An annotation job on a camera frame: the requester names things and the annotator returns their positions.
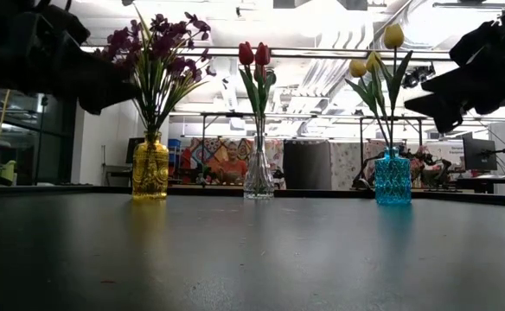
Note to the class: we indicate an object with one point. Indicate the colourful patchwork quilt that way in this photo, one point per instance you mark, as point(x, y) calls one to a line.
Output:
point(205, 151)

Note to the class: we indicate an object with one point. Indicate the red tulip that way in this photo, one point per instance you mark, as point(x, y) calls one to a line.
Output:
point(246, 54)
point(259, 72)
point(262, 54)

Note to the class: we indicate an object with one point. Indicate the black background robot arm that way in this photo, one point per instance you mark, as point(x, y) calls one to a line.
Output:
point(365, 173)

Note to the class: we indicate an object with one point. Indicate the green object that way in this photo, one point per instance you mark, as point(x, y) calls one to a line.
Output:
point(8, 170)

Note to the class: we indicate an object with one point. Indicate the black ceiling spotlight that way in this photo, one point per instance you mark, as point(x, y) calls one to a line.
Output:
point(419, 77)

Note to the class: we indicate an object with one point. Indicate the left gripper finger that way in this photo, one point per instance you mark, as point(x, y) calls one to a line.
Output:
point(105, 86)

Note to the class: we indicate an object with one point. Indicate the silver ventilation duct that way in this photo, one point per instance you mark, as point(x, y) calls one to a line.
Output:
point(408, 17)

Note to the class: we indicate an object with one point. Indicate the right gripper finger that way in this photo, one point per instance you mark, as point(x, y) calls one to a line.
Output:
point(460, 78)
point(479, 43)

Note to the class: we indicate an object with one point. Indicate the blue storage bin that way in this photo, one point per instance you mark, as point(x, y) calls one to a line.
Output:
point(174, 155)

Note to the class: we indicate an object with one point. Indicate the black frame stand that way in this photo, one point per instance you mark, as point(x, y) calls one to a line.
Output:
point(203, 147)
point(361, 138)

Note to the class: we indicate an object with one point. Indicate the white patterned cloth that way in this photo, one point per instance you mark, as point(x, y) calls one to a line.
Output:
point(347, 162)

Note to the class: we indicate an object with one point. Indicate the grey bin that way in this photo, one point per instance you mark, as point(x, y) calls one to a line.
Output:
point(114, 175)

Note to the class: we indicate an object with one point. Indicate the black overhead light bar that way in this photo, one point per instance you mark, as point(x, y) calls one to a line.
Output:
point(313, 53)

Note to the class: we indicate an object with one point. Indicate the blue glass vase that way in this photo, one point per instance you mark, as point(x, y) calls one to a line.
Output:
point(392, 181)

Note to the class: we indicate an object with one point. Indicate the clear glass vase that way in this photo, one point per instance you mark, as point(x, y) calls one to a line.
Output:
point(259, 175)

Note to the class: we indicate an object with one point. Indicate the yellow glass vase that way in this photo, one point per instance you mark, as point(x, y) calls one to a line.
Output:
point(150, 168)

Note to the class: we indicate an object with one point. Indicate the black computer monitor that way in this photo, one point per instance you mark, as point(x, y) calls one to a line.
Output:
point(479, 154)

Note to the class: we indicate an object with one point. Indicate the person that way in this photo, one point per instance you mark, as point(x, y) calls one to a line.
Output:
point(234, 166)

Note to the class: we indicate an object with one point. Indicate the dark curtain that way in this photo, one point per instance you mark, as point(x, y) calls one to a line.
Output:
point(306, 164)

